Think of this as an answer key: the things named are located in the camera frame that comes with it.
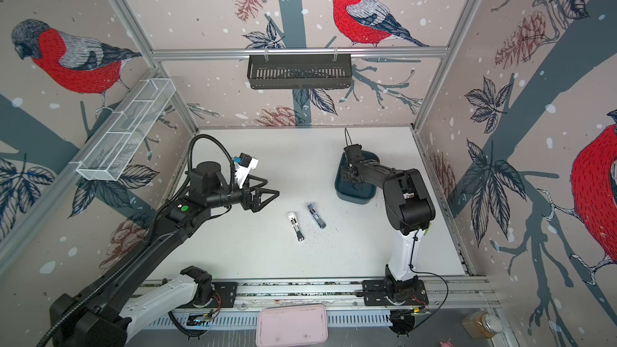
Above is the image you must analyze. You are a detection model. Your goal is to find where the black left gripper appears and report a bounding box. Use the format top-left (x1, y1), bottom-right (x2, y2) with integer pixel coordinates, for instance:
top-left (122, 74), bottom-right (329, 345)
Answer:
top-left (206, 173), bottom-right (279, 212)

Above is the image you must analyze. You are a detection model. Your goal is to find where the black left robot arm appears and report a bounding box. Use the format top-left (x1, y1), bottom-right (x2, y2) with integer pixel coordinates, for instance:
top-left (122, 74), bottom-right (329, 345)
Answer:
top-left (38, 154), bottom-right (280, 346)

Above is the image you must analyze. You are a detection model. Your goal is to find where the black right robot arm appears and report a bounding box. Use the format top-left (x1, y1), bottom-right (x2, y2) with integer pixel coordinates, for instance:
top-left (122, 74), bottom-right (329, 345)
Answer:
top-left (341, 144), bottom-right (436, 304)

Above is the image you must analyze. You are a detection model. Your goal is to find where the teal plastic tray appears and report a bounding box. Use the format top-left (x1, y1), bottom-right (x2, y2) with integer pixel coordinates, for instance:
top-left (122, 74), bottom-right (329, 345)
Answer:
top-left (334, 154), bottom-right (377, 205)

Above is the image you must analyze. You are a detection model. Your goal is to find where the pink plastic box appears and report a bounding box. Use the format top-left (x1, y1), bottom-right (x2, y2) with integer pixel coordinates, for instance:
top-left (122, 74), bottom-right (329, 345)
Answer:
top-left (255, 305), bottom-right (329, 346)

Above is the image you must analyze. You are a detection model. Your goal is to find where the amber glass jar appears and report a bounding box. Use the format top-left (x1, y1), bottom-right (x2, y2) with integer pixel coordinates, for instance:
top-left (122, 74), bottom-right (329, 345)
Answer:
top-left (461, 311), bottom-right (504, 339)

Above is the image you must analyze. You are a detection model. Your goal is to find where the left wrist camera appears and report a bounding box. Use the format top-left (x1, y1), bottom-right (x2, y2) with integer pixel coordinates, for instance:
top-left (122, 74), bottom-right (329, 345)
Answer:
top-left (234, 153), bottom-right (259, 188)

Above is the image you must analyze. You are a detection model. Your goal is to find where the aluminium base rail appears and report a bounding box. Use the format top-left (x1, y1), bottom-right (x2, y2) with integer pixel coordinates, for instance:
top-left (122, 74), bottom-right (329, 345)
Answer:
top-left (174, 276), bottom-right (501, 330)

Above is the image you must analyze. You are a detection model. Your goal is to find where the black wire hanging basket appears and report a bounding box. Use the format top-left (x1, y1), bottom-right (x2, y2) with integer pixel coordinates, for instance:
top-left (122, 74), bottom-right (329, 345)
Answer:
top-left (246, 53), bottom-right (353, 91)

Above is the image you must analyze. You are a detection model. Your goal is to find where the white mesh wall shelf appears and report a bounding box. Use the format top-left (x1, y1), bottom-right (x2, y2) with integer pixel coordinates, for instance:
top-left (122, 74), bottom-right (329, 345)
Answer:
top-left (76, 78), bottom-right (176, 181)

